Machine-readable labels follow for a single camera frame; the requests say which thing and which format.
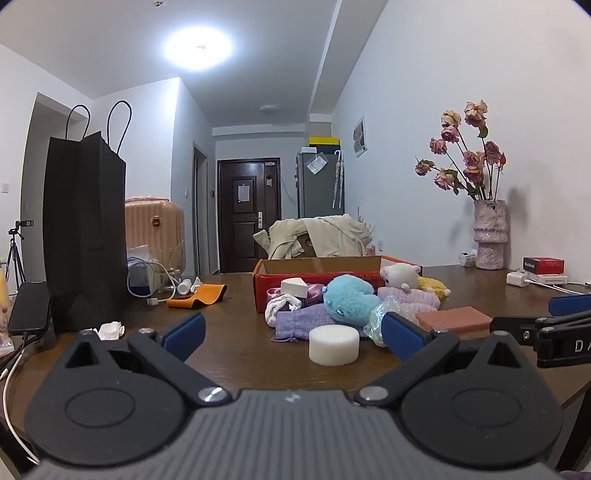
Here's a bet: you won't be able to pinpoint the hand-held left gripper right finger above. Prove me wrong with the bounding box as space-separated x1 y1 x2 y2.
353 311 528 409

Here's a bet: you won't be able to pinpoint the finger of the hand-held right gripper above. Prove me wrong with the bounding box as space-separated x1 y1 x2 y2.
549 294 591 318
489 316 541 345

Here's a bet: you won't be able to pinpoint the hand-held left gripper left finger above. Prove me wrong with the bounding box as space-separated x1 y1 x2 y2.
60 312 233 408

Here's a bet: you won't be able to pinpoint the clear plastic bag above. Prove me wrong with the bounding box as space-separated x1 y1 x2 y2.
363 295 419 348

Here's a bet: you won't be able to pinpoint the lavender fuzzy cloth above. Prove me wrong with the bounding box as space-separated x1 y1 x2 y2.
378 286 441 315

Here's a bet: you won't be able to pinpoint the pink sponge block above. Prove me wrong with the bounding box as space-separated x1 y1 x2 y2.
416 305 492 341

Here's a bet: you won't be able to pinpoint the white and yellow plush toy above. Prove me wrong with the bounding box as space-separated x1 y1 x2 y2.
379 261 452 301

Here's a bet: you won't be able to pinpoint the blue plush toy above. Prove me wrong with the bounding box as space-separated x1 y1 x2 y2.
322 274 383 326

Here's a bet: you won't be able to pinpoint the white round sponge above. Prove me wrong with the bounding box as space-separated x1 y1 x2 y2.
308 324 360 367

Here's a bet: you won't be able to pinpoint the white cloth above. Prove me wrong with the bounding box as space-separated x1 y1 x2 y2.
264 294 303 328

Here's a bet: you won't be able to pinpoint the lavender knit pouch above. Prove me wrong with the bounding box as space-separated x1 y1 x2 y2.
271 305 334 343

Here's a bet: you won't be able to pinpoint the white wedge sponge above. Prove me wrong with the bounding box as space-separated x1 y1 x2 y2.
281 277 309 298

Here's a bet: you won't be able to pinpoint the red cardboard box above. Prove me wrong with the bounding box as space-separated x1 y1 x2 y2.
252 255 423 315

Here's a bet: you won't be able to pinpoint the small red box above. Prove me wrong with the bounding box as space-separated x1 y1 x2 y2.
523 257 565 276

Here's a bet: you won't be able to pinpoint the clear plastic container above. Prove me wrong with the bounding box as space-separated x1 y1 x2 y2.
127 244 183 296

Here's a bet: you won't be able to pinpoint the crumpled white tissue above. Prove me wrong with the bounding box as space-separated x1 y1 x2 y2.
79 322 125 341

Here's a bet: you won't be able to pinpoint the pink speckled vase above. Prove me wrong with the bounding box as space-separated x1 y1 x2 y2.
473 198 507 271

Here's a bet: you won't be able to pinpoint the pink suitcase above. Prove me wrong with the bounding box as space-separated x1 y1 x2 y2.
124 198 186 280

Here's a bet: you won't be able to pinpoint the dark brown door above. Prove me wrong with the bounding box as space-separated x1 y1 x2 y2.
217 158 282 274

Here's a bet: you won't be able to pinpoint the beige coat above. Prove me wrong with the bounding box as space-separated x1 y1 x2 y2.
253 213 374 260

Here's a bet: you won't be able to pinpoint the brown cardboard box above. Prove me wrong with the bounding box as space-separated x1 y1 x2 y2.
295 233 319 258

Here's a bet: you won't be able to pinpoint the black paper bag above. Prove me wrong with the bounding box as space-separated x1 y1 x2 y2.
42 100 129 335

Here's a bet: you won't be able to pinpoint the black phone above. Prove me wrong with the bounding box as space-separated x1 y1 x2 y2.
8 281 51 336

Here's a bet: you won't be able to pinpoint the grey fridge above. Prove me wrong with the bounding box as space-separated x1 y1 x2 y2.
296 147 345 220

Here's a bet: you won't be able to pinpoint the hanging folded umbrella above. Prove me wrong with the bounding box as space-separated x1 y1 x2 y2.
332 150 345 209

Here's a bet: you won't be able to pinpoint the dried pink roses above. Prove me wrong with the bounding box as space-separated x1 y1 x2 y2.
414 99 508 202

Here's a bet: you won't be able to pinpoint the round ceiling light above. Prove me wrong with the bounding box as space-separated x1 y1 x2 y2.
161 28 234 72

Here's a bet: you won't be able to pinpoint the white charging cable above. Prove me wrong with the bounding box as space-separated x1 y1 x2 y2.
127 261 183 306

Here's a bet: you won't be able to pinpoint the camera tripod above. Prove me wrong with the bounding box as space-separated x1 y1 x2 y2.
0 220 35 296

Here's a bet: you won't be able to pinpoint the thin white cable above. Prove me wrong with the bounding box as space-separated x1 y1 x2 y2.
1 332 43 464

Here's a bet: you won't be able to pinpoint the wall picture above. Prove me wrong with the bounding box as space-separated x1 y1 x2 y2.
352 115 369 158

